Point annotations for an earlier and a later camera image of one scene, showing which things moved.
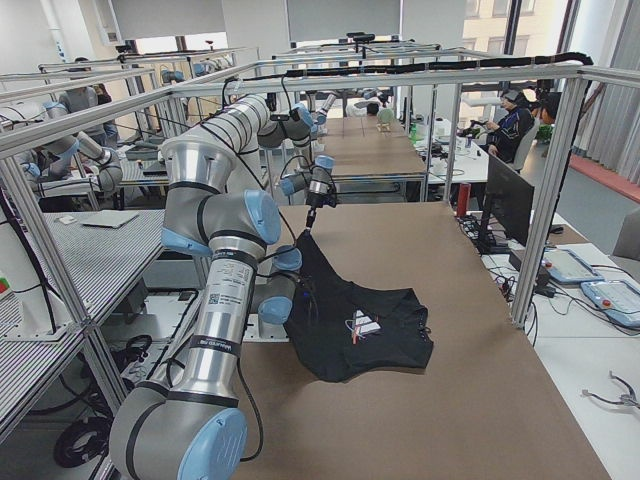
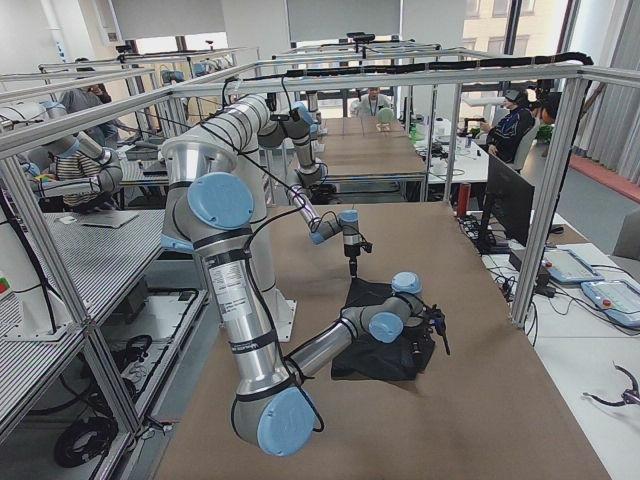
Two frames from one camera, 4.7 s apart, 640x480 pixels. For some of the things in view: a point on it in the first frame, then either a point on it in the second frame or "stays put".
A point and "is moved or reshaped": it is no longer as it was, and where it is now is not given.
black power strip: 470,226 stays put
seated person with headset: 514,124 stays put
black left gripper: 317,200 → 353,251
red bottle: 463,199 stays put
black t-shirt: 339,329 is moved or reshaped
